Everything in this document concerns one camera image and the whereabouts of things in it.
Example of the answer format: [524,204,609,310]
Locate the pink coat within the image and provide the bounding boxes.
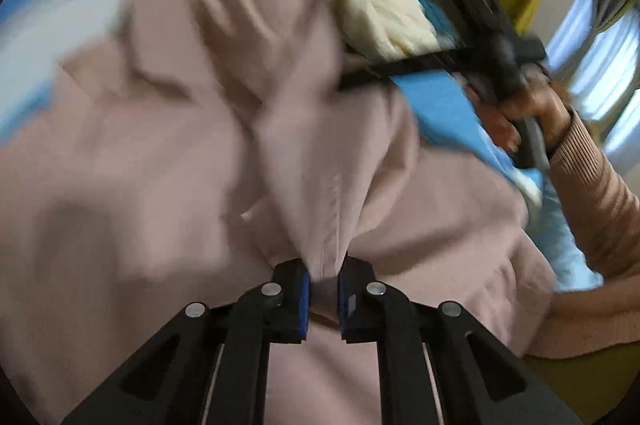
[0,0,558,425]

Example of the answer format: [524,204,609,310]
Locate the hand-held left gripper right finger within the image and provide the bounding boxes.
[337,255,583,425]

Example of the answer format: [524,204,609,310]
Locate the window curtain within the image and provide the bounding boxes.
[547,0,640,156]

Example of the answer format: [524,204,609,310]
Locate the person's right hand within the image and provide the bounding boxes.
[465,70,573,152]

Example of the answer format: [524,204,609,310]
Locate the blue floral bed sheet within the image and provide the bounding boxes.
[0,72,606,293]

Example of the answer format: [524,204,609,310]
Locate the person's mustard garment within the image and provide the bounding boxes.
[522,340,640,425]

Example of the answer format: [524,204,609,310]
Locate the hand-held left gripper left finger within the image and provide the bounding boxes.
[62,257,312,425]

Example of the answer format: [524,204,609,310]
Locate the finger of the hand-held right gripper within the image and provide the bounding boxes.
[336,45,473,93]

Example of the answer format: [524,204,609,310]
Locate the person's right forearm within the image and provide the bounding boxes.
[545,108,640,291]

